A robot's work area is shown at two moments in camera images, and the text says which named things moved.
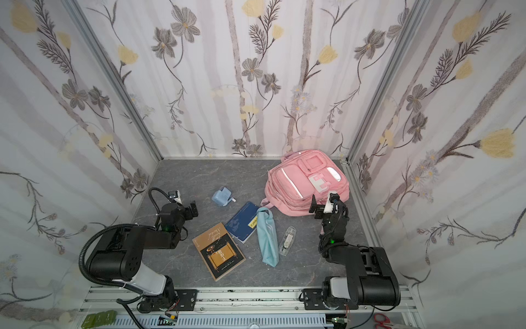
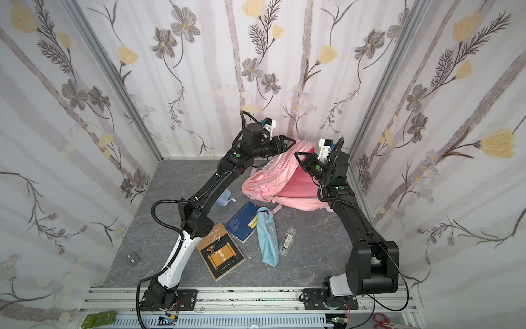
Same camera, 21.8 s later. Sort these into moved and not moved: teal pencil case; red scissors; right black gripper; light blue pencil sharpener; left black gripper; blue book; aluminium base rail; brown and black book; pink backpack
Moved: right black gripper; pink backpack; left black gripper
Not moved: blue book; aluminium base rail; red scissors; light blue pencil sharpener; teal pencil case; brown and black book
